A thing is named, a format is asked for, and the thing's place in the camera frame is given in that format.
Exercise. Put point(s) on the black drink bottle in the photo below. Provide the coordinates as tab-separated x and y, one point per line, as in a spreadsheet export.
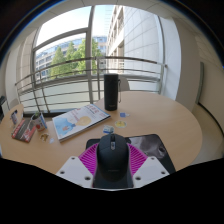
111	93

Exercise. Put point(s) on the small blue sticker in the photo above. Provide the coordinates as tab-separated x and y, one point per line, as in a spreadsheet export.
124	114

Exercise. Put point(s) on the metal balcony railing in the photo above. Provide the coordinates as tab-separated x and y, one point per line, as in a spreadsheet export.
66	62

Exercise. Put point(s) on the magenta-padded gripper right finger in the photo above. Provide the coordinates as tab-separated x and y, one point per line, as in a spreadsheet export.
151	170

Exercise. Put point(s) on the black printed mouse pad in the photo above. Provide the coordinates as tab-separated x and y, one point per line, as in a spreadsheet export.
151	146

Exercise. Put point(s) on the white and blue magazine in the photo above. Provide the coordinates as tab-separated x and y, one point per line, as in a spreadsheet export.
80	121

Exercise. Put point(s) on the black computer mouse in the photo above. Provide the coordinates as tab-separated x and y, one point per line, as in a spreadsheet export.
112	160

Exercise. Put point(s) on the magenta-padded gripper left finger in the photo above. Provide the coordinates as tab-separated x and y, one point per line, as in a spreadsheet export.
73	170

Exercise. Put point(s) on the blue and white sticker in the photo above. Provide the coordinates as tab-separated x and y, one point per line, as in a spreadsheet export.
108	129

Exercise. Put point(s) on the round yellow sticker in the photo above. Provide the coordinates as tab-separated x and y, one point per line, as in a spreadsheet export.
120	124

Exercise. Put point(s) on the white chair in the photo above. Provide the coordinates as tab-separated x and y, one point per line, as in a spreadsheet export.
124	84

